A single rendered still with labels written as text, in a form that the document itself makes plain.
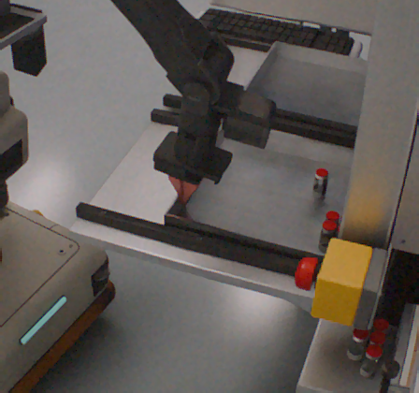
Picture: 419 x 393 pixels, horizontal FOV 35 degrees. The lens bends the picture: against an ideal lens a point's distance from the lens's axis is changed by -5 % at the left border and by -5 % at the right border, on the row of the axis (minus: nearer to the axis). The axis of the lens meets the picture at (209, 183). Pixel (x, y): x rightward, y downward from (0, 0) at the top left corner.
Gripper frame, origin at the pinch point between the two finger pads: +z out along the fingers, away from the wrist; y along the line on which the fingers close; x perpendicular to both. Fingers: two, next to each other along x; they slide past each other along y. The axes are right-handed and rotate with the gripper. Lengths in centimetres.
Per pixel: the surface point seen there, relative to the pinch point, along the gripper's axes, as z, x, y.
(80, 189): 102, 89, -64
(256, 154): 1.1, 17.3, 6.3
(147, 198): 3.0, 0.0, -6.1
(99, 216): 1.9, -8.2, -10.5
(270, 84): 2.0, 41.0, 1.9
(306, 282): -13.6, -19.7, 21.5
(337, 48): 7, 73, 10
